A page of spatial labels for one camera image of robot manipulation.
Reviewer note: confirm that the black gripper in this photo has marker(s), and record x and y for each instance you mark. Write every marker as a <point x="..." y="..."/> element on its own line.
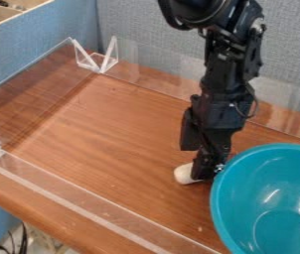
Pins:
<point x="214" y="117"/>

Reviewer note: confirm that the white brown toy mushroom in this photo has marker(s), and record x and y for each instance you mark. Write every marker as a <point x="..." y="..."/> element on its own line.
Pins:
<point x="182" y="174"/>

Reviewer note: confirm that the blue plastic bowl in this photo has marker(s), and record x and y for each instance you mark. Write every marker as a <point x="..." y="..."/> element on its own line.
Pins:
<point x="255" y="201"/>

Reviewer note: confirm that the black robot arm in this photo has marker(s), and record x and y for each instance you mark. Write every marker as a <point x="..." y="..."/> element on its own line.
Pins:
<point x="230" y="24"/>

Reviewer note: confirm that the clear acrylic back barrier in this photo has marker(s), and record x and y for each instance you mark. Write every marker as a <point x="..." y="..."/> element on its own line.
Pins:
<point x="279" y="97"/>

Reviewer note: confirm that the clear acrylic barrier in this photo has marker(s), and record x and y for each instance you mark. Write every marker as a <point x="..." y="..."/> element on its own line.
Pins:
<point x="105" y="213"/>
<point x="279" y="97"/>

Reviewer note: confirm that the clear acrylic front barrier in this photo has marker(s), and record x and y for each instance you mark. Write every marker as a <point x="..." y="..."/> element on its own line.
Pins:
<point x="105" y="213"/>

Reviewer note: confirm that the wooden shelf box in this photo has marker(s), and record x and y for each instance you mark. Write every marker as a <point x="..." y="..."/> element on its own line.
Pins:
<point x="14" y="8"/>

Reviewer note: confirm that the clear acrylic corner bracket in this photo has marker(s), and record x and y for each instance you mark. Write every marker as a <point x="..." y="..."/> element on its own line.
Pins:
<point x="99" y="63"/>

